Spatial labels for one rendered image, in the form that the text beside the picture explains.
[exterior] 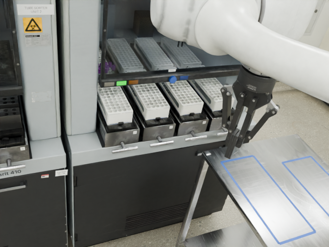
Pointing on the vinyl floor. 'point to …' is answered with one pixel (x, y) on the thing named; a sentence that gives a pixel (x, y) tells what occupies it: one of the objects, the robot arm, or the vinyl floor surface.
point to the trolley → (267, 195)
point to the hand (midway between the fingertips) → (233, 143)
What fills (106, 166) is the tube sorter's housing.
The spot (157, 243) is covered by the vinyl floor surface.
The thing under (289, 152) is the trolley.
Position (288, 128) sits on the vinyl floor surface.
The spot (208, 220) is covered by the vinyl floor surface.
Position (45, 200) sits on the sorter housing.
